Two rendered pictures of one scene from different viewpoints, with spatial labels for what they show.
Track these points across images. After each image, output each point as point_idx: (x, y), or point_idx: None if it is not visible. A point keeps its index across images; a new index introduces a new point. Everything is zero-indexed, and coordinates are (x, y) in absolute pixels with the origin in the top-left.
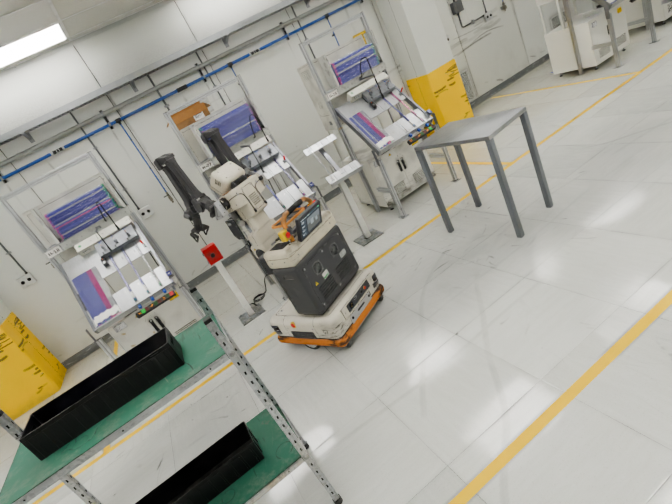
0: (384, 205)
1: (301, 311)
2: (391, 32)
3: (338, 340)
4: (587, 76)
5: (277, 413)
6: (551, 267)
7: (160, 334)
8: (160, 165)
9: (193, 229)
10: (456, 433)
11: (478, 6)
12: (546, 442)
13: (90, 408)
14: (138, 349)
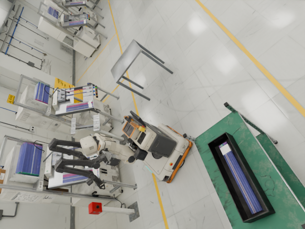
0: (109, 129)
1: (169, 153)
2: (20, 88)
3: (189, 144)
4: (101, 47)
5: (253, 123)
6: (195, 63)
7: (210, 147)
8: (61, 168)
9: (98, 185)
10: (257, 96)
11: (36, 59)
12: (270, 67)
13: (252, 175)
14: (215, 159)
